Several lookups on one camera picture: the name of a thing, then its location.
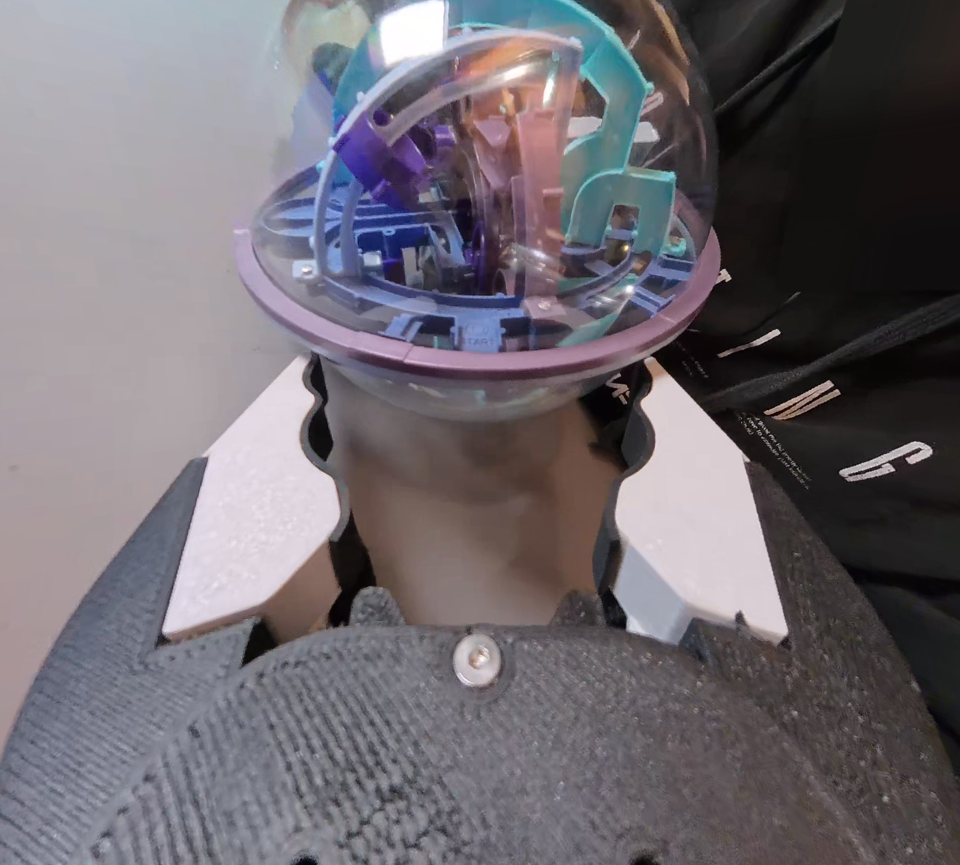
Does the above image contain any clear maze ball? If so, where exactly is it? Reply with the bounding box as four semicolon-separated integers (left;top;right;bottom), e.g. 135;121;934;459
233;0;721;424

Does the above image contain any person's black printed jacket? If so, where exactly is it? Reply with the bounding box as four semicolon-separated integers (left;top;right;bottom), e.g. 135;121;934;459
578;0;960;754

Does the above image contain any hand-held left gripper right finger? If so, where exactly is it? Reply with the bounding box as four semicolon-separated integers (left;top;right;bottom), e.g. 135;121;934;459
597;355;792;644

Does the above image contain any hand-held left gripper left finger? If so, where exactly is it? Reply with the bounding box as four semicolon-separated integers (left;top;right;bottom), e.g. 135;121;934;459
162;355;369;641

